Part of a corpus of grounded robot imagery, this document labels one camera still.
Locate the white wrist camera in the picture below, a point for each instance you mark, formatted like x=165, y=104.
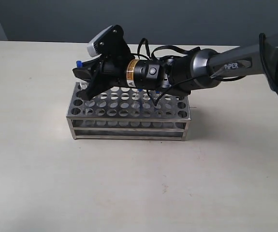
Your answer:
x=92, y=46

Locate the blue capped tube front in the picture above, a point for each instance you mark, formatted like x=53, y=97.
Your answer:
x=79, y=64

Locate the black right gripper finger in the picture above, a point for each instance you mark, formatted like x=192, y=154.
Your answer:
x=90, y=70

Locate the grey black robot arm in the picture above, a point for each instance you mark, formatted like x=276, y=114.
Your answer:
x=195, y=69

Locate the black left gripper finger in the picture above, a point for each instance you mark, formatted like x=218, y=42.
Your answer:
x=97, y=86

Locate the stainless steel test tube rack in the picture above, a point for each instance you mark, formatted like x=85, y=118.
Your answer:
x=115, y=114

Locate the blue capped tube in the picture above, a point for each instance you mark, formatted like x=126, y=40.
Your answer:
x=79, y=64
x=140, y=99
x=157, y=94

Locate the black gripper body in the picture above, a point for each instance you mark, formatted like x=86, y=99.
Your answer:
x=120, y=67

